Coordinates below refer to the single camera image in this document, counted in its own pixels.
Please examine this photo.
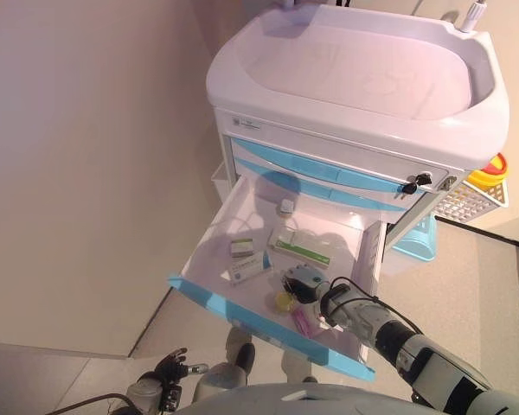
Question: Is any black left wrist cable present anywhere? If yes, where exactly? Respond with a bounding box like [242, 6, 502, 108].
[47, 391, 131, 415]

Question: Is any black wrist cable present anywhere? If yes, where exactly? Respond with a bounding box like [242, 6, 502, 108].
[330, 278, 380, 303]
[47, 391, 131, 415]

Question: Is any white wire basket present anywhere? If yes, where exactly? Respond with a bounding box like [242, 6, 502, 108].
[432, 176, 510, 221]

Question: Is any pink white medicine box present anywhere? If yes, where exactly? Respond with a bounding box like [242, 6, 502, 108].
[290, 302, 345, 338]

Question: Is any grey robot torso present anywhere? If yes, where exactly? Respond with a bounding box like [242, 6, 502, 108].
[175, 382, 420, 415]

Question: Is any white medical cart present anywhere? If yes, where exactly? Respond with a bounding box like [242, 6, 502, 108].
[205, 2, 512, 303]

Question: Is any black key bunch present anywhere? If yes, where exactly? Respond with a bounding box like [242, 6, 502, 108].
[400, 171, 433, 195]

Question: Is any robot right leg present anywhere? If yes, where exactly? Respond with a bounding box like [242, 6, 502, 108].
[280, 349, 319, 386]

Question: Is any blue plastic waste bin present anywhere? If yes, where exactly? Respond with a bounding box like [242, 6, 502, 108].
[391, 214, 438, 263]

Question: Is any white drawer blue handle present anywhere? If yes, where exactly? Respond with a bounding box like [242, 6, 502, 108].
[231, 137, 420, 195]
[167, 175, 388, 382]
[233, 156, 406, 213]

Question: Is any small green white medicine box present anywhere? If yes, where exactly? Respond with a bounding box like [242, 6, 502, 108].
[228, 238, 256, 259]

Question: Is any blue white medicine box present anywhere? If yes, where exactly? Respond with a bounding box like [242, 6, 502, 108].
[227, 252, 272, 286]

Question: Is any long green white medicine box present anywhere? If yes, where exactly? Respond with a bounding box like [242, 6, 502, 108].
[266, 227, 333, 269]

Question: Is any yellow sharps container red lid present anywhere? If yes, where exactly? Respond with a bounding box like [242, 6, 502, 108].
[466, 151, 509, 185]

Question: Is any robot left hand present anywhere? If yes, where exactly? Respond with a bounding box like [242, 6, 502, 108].
[155, 347, 209, 384]

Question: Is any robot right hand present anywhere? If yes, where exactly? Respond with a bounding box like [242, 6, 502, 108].
[281, 265, 331, 305]

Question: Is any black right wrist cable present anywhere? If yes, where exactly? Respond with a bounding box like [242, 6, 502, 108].
[330, 278, 380, 303]

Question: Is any yellow medicine bottle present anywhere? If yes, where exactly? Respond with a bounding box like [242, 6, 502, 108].
[274, 290, 298, 313]

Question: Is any white plastic side bin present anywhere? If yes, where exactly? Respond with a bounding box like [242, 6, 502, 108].
[210, 162, 230, 204]

